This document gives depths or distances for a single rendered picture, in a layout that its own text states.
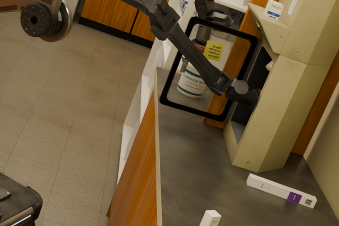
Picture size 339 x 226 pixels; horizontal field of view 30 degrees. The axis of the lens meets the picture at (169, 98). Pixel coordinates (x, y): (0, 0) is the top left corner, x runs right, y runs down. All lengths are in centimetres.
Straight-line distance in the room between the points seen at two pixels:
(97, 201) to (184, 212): 188
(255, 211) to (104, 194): 185
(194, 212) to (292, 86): 67
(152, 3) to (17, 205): 131
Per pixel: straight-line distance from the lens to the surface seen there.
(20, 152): 410
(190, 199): 209
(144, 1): 222
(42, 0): 272
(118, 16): 741
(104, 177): 412
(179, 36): 231
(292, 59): 237
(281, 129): 248
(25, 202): 313
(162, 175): 216
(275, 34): 233
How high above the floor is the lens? 183
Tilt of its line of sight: 18 degrees down
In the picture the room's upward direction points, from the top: 21 degrees clockwise
